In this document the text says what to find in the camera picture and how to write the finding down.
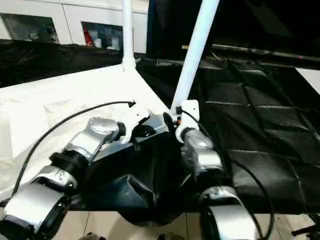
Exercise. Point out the black metal rod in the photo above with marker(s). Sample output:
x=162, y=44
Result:
x=260, y=52

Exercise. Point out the black plastic mat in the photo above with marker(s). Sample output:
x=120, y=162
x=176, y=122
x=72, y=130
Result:
x=260, y=125

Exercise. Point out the white glass-door cabinet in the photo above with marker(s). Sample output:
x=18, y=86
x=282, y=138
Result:
x=65, y=15

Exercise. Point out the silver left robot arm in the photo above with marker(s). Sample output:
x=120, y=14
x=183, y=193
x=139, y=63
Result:
x=65, y=165

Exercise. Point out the white plastic table top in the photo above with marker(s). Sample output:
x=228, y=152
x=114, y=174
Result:
x=50, y=105

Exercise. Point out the white plastic table leg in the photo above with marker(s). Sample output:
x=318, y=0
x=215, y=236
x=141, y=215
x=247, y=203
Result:
x=192, y=55
x=128, y=32

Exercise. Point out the white flat panel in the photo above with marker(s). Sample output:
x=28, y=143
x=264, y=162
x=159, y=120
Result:
x=311, y=79

